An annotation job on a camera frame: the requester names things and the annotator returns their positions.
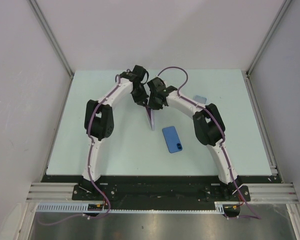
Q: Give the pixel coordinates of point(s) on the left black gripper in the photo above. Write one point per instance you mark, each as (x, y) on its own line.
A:
(143, 99)

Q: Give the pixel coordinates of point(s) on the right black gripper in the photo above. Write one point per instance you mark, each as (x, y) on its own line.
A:
(154, 106)

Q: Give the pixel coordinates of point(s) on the phone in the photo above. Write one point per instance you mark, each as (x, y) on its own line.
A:
(151, 117)
(172, 139)

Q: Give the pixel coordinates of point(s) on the light blue phone case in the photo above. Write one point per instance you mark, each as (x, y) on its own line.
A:
(200, 99)

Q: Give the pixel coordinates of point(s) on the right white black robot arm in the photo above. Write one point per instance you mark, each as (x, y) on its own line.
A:
(208, 125)

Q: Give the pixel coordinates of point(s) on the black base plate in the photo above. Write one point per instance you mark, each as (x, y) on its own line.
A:
(163, 192)

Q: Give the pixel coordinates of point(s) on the white slotted cable duct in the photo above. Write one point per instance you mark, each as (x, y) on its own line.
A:
(93, 208)

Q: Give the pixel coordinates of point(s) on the left aluminium frame post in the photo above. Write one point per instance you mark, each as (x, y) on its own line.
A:
(43, 22)

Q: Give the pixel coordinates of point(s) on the aluminium frame post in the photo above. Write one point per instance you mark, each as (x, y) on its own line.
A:
(268, 36)
(43, 22)

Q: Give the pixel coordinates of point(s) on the right aluminium frame post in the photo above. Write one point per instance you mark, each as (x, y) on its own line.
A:
(268, 36)

